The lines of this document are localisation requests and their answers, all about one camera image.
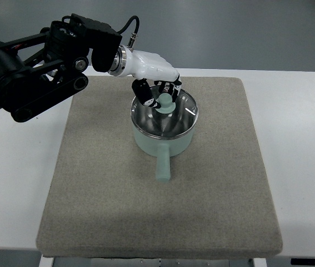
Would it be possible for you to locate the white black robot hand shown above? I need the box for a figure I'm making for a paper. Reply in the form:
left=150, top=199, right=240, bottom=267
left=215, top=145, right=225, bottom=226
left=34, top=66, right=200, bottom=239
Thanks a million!
left=108, top=45, right=182, bottom=110

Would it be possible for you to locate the glass lid with green knob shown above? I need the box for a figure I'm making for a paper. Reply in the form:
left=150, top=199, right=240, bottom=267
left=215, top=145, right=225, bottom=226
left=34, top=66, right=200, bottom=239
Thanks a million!
left=131, top=90, right=198, bottom=140

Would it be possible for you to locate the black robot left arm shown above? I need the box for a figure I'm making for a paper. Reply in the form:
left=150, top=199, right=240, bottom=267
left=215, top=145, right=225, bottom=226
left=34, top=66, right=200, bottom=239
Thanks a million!
left=0, top=14, right=122, bottom=122

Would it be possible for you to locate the mint green saucepan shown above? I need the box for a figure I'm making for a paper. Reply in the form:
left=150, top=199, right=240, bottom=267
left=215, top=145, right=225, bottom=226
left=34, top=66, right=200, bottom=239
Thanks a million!
left=132, top=88, right=196, bottom=184

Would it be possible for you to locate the grey felt mat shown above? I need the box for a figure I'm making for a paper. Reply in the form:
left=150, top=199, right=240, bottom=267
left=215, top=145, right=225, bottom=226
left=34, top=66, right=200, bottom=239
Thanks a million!
left=36, top=76, right=283, bottom=259

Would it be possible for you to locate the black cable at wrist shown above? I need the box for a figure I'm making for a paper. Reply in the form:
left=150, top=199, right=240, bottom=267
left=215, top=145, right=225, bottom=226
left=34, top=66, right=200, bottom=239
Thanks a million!
left=117, top=16, right=141, bottom=48

